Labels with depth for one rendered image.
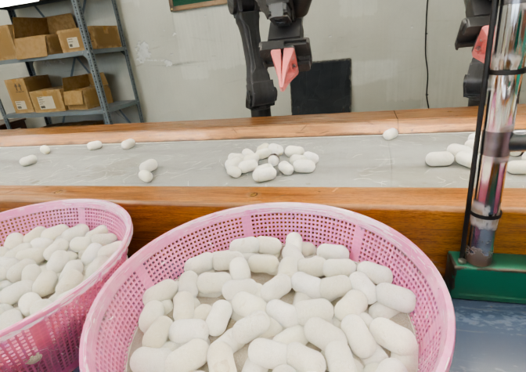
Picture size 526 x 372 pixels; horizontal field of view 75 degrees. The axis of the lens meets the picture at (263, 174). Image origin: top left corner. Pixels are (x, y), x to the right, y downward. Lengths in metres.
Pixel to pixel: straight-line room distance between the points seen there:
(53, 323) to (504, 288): 0.41
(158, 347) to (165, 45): 2.85
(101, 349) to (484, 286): 0.35
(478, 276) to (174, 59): 2.82
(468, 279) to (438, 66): 2.29
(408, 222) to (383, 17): 2.26
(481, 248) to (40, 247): 0.48
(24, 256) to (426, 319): 0.42
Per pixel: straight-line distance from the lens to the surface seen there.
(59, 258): 0.45
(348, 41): 2.60
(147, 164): 0.65
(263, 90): 1.03
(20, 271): 0.47
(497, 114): 0.35
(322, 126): 0.75
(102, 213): 0.50
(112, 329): 0.32
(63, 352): 0.38
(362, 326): 0.28
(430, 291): 0.30
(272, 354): 0.27
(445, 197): 0.42
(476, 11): 0.78
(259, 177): 0.52
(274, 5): 0.70
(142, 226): 0.49
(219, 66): 2.85
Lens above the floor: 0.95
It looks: 22 degrees down
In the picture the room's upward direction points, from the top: 6 degrees counter-clockwise
